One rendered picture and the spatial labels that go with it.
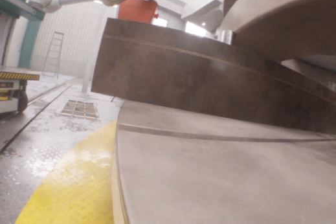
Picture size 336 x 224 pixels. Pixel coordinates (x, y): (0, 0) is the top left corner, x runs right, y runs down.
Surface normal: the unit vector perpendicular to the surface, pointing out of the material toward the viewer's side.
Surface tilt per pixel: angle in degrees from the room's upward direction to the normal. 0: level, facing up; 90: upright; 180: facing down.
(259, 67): 90
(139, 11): 97
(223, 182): 0
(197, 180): 0
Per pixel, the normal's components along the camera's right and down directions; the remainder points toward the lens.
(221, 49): 0.11, 0.07
